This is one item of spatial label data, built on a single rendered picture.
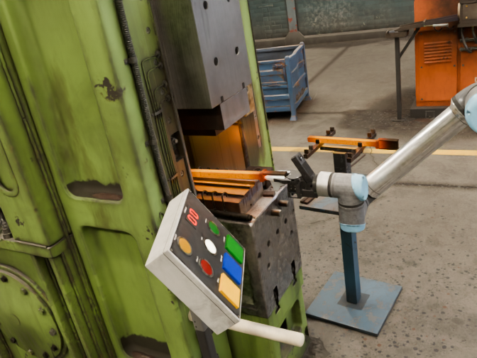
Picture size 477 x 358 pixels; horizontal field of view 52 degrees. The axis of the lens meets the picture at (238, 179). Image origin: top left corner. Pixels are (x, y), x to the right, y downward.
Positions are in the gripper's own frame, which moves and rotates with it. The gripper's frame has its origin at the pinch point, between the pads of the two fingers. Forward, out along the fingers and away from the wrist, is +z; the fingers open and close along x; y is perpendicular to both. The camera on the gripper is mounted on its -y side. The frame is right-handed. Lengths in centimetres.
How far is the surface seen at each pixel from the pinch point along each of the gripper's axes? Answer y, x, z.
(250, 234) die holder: 17.2, -15.9, 2.7
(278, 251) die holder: 36.4, 1.4, 1.1
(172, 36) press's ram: -56, -17, 18
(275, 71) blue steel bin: 50, 339, 154
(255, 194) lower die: 9.9, 1.2, 7.5
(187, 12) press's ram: -63, -17, 11
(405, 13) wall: 68, 754, 94
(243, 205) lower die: 9.1, -9.6, 7.6
